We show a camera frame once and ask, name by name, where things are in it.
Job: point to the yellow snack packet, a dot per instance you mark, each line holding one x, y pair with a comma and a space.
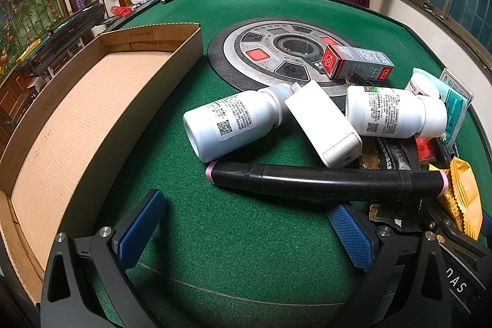
463, 193

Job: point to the folding mahjong table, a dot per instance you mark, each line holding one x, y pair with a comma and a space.
65, 32

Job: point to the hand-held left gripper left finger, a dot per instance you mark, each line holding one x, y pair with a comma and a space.
140, 228

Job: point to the red plastic bag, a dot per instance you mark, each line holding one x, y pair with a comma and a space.
121, 10

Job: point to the teal tissue packet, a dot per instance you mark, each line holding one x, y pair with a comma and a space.
455, 113

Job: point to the small red packet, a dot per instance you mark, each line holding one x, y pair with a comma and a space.
424, 149

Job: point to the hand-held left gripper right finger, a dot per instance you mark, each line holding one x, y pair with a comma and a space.
349, 235

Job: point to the white power adapter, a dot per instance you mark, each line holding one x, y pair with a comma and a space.
323, 120

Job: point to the dark snack packet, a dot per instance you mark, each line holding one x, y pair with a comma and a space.
392, 155

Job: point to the black marker pink ends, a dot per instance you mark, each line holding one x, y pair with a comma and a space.
326, 182

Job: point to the plain white plastic bottle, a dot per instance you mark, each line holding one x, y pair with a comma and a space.
226, 124

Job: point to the white bottle green red label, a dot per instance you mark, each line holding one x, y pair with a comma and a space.
384, 113

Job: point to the floral wall poster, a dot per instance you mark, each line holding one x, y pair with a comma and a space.
23, 13

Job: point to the round grey control panel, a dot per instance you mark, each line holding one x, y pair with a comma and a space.
246, 55

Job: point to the small white jar red label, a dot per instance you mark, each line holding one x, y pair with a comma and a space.
422, 84

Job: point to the shallow cardboard box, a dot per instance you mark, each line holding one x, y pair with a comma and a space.
65, 128

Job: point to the grey carton red end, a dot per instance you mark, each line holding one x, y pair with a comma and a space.
357, 61

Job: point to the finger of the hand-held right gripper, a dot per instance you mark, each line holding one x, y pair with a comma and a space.
442, 221

